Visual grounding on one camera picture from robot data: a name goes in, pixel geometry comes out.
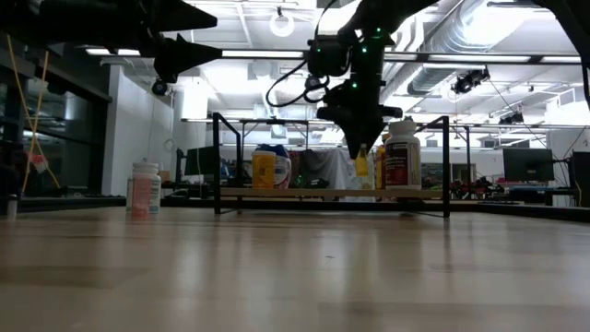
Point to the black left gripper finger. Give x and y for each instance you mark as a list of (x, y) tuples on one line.
[(180, 16), (177, 57)]

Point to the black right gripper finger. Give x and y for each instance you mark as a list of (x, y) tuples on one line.
[(371, 129), (352, 136)]

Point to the orange translucent vial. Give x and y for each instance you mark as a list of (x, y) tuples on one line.
[(263, 169), (362, 163)]

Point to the brown bottle with yellow cap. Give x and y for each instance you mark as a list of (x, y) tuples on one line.
[(380, 166)]

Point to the large white-capped red-label bottle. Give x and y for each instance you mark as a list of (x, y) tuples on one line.
[(403, 157)]

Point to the blue-capped round medicine bottle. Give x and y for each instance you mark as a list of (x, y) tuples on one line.
[(283, 170)]

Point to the white pink-label bottle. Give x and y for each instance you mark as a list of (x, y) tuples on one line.
[(156, 193)]

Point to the pink translucent vial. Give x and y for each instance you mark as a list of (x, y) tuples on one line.
[(140, 198)]

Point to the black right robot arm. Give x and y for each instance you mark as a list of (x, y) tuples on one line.
[(382, 14)]

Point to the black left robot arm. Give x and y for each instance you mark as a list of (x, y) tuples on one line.
[(18, 14)]

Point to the black round ceiling lamp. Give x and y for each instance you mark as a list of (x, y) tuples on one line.
[(160, 87), (313, 83)]

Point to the grey cloth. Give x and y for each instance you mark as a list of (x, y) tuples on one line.
[(315, 168)]

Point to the black track spotlight cluster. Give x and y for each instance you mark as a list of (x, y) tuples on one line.
[(470, 80), (511, 119)]

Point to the small cardboard box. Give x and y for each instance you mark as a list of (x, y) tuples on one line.
[(164, 176)]

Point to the large black monitor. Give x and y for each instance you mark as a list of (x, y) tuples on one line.
[(527, 164)]

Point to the overhead light bar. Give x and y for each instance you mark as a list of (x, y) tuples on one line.
[(537, 59)]

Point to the small white cylinder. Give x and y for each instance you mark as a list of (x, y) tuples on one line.
[(11, 206)]

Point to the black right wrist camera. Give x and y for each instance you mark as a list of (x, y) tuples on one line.
[(328, 57)]

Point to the wooden shelf with black frame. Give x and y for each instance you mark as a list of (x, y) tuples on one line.
[(313, 193)]

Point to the silver ventilation duct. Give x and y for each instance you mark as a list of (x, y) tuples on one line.
[(442, 69)]

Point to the black aluminium rig frame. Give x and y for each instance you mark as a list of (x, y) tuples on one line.
[(69, 203)]

